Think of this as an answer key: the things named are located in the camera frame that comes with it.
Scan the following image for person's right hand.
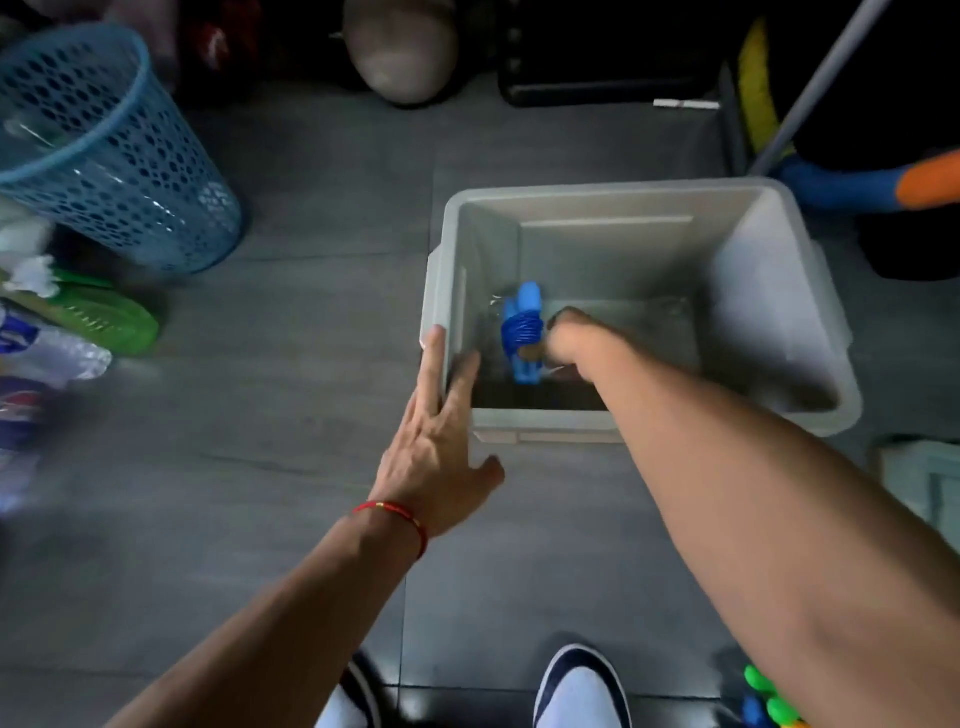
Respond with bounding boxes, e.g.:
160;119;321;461
517;307;632;380

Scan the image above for person's left hand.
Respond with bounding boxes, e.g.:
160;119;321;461
367;325;507;543

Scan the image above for white plastic bin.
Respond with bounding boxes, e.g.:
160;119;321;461
420;178;866;446

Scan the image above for green jump rope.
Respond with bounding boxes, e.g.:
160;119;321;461
744;664;782;707

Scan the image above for yellow rope orange handles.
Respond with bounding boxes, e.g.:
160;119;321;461
765;696;812;728

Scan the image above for person's right forearm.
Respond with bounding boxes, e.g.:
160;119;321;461
592;333;960;728

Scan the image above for person's left forearm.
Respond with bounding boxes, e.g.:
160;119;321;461
105;510;425;728

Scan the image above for white bin lid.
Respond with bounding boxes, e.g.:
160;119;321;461
877;435;960;549

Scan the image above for black white left shoe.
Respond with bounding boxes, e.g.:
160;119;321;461
315;660;389;728

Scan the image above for black white shoe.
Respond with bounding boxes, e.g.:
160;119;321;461
315;660;389;728
534;643;635;728

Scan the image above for black white right shoe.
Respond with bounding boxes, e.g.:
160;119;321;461
534;643;635;728

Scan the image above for yellow black case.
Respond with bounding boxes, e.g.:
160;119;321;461
499;0;737;110

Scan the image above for multicoloured hula hoop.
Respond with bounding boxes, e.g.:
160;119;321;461
738;15;960;215

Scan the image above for brown ball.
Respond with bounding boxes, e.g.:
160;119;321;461
342;0;464;107

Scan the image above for green spray bottle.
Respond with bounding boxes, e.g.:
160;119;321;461
7;255;162;359

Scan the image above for white metal pole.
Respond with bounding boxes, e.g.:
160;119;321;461
745;0;896;179

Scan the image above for small plastic water bottle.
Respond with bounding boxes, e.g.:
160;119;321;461
0;315;114;389

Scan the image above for blue mesh plastic basket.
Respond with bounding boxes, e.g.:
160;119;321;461
0;21;249;278

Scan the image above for red string bracelet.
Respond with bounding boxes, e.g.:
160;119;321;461
352;499;431;560

